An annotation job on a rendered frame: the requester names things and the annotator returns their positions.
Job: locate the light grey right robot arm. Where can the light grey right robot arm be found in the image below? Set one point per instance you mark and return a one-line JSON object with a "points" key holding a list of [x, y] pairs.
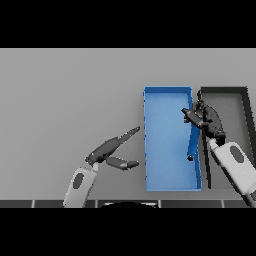
{"points": [[235, 166]]}

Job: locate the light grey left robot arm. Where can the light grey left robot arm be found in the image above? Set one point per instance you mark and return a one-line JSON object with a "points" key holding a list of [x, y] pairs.
{"points": [[79, 185]]}

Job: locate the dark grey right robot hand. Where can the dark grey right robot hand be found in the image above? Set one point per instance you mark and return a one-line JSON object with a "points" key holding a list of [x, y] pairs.
{"points": [[210, 121]]}

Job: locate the blue bin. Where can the blue bin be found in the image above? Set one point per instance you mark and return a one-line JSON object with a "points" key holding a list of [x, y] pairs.
{"points": [[166, 140]]}

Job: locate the dark grey bin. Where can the dark grey bin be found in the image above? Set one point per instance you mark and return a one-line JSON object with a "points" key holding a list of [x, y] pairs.
{"points": [[230, 116]]}

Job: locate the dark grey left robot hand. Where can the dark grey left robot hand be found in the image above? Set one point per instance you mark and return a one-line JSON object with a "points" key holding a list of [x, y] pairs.
{"points": [[106, 150]]}

